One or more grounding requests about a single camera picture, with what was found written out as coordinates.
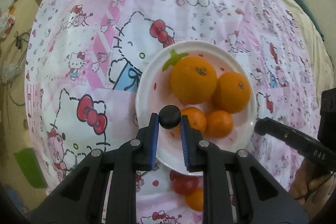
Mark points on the white plastic bag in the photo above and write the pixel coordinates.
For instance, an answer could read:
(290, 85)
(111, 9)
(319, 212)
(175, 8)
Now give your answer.
(6, 23)

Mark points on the person's right hand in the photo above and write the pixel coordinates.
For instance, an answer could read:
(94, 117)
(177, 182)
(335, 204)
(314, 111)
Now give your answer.
(307, 183)

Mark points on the medium orange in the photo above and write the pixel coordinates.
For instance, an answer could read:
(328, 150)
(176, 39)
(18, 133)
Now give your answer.
(232, 92)

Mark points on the clear plastic bag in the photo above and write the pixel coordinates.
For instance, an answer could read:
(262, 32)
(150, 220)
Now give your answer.
(10, 70)

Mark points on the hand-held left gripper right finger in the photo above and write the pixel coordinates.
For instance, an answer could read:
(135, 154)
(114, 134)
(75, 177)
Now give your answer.
(184, 142)

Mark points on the large orange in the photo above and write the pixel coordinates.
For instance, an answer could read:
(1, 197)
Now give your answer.
(193, 79)

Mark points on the dark plum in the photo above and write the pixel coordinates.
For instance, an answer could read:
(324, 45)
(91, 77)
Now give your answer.
(170, 117)

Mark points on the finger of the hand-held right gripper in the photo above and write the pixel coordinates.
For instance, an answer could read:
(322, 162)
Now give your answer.
(328, 116)
(288, 138)

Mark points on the pink strawberry print plate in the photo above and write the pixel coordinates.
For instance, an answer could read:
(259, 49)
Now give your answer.
(157, 87)

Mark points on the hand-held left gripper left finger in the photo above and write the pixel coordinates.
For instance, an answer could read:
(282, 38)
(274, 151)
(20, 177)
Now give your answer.
(155, 142)

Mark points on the small tangerine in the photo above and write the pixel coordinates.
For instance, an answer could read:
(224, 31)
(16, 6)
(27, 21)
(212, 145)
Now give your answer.
(195, 119)
(220, 123)
(195, 199)

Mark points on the pink cartoon printed blanket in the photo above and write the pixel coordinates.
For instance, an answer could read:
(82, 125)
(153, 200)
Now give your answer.
(105, 29)

